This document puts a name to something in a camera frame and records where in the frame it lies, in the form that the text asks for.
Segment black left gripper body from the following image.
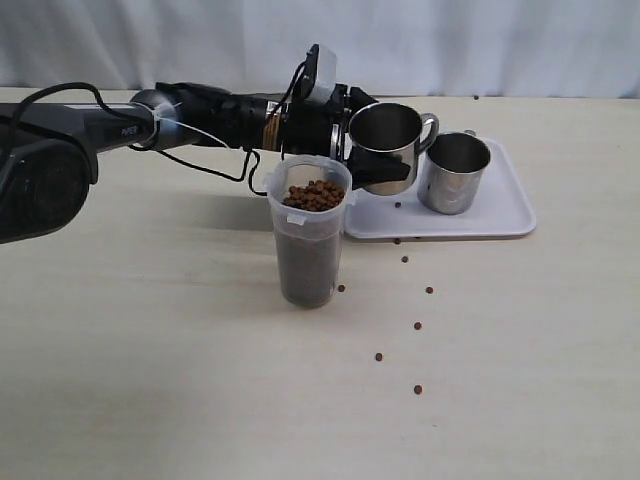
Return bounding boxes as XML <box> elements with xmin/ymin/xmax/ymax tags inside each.
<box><xmin>280</xmin><ymin>82</ymin><xmax>351</xmax><ymax>163</ymax></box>

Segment white backdrop curtain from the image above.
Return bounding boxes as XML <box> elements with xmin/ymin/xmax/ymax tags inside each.
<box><xmin>1</xmin><ymin>1</ymin><xmax>639</xmax><ymax>98</ymax></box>

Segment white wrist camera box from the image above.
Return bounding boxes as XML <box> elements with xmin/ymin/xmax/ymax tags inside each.
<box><xmin>300</xmin><ymin>43</ymin><xmax>337</xmax><ymax>105</ymax></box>

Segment white plastic tray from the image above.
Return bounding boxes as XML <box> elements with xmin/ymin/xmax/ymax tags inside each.
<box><xmin>345</xmin><ymin>138</ymin><xmax>537</xmax><ymax>240</ymax></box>

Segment steel cup with pellets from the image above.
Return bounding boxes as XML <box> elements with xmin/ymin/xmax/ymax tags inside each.
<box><xmin>417</xmin><ymin>130</ymin><xmax>491</xmax><ymax>216</ymax></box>

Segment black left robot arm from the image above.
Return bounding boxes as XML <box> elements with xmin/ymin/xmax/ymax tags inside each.
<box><xmin>1</xmin><ymin>82</ymin><xmax>409</xmax><ymax>243</ymax></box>

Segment translucent plastic container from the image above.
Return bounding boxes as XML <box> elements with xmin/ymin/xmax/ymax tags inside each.
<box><xmin>265</xmin><ymin>155</ymin><xmax>355</xmax><ymax>308</ymax></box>

